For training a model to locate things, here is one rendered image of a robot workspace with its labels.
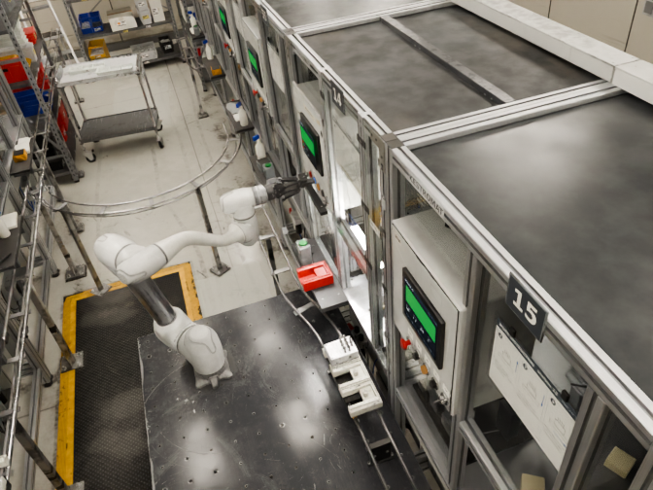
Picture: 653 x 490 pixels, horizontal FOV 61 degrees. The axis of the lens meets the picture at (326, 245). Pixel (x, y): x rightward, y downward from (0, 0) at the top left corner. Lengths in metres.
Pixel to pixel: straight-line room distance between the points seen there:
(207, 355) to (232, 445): 0.42
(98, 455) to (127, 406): 0.33
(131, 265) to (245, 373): 0.86
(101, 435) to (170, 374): 0.92
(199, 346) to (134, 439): 1.11
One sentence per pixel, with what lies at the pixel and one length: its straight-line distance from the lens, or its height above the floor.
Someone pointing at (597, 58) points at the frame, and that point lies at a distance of 2.09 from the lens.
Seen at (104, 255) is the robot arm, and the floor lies 1.48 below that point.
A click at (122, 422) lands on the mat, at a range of 3.72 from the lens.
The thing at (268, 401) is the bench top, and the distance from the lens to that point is 2.69.
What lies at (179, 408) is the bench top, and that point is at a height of 0.68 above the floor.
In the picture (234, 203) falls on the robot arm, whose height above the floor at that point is 1.44.
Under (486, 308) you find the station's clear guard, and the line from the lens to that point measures 1.40.
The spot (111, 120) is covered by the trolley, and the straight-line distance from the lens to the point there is 6.64.
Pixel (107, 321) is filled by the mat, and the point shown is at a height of 0.01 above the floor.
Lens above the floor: 2.84
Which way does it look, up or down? 39 degrees down
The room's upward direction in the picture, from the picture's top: 7 degrees counter-clockwise
